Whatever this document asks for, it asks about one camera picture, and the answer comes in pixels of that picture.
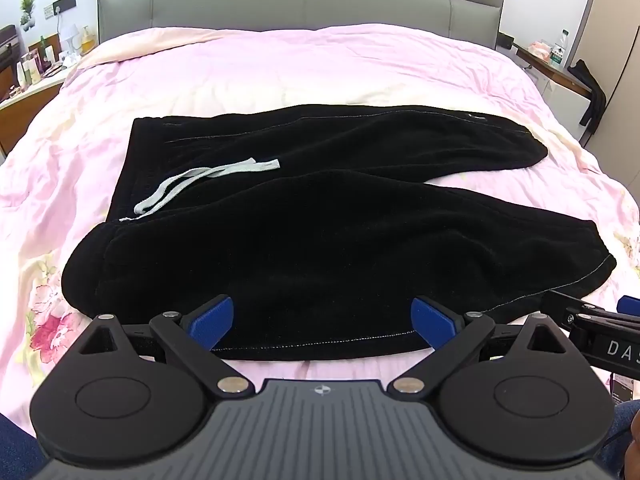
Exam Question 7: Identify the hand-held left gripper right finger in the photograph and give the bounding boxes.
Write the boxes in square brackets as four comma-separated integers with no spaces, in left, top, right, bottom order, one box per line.
[389,296,572,395]

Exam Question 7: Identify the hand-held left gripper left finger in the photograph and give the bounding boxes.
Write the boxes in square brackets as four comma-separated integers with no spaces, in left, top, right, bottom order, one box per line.
[75,295,254,395]

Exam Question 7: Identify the black pants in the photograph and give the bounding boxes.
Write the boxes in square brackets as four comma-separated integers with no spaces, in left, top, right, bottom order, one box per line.
[62,104,617,362]

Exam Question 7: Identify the person's blue jeans leg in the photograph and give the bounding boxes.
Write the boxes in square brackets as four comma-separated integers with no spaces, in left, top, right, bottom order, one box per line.
[597,400,640,472]
[0,412,52,480]

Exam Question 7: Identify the wooden nightstand with water bottle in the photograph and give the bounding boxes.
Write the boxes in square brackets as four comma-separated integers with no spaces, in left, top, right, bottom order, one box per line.
[515,42,595,142]

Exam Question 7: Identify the black hanging garment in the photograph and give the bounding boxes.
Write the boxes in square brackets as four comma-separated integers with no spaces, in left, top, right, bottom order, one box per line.
[567,59,607,129]

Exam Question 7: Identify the clear water bottle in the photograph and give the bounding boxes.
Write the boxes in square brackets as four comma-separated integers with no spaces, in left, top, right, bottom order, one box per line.
[549,29,569,69]

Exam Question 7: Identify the pink floral blanket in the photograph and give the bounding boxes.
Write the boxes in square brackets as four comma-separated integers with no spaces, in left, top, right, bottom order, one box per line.
[0,23,640,466]

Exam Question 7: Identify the beige wardrobe door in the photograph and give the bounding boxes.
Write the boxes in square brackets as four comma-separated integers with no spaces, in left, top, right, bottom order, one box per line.
[569,0,640,173]

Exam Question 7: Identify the wooden nightstand with cosmetics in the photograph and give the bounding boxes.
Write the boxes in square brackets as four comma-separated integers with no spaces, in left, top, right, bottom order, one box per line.
[0,62,68,162]

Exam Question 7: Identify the group of cosmetic bottles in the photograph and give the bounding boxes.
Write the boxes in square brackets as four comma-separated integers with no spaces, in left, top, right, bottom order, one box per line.
[15,35,57,88]

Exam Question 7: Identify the white table lamp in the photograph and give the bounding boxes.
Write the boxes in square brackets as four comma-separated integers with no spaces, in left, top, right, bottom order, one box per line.
[61,24,84,58]

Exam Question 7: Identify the dark wooden shelf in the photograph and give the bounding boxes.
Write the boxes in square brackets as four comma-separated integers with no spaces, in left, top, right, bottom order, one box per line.
[0,25,22,78]

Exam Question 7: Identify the black wall socket panel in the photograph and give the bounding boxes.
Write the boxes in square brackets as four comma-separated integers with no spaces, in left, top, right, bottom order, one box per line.
[43,0,76,19]

